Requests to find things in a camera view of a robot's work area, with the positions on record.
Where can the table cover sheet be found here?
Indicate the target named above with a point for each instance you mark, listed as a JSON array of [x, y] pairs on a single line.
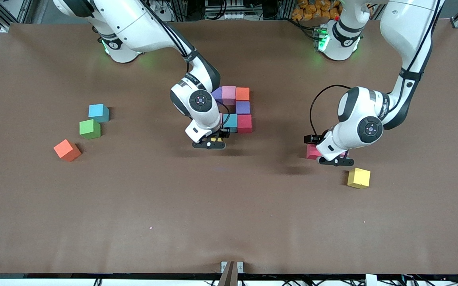
[[229, 198]]

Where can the green foam cube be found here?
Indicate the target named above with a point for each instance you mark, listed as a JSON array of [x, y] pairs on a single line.
[[90, 129]]

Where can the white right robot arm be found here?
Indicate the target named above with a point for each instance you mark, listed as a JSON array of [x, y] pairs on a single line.
[[201, 103]]

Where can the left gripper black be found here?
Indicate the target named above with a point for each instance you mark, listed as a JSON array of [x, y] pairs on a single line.
[[313, 139]]

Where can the small metal edge bracket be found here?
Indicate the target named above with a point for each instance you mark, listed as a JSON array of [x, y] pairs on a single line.
[[224, 265]]

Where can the purple foam cube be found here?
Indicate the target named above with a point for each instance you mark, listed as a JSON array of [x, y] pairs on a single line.
[[243, 107], [218, 94]]

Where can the light blue foam cube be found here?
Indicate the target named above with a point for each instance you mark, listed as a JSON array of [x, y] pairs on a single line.
[[232, 121], [98, 111]]

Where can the white power strip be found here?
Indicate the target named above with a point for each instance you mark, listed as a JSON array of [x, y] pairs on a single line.
[[233, 16]]

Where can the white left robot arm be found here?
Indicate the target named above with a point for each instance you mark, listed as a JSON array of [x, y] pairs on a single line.
[[408, 35]]

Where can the orange foam cube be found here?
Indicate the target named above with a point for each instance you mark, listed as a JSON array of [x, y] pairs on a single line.
[[242, 93], [66, 149]]

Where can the yellow foam cube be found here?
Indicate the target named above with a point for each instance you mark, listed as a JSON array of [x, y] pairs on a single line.
[[216, 139], [359, 178]]

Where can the red foam cube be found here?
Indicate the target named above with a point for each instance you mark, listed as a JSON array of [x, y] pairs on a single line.
[[311, 151], [244, 123]]

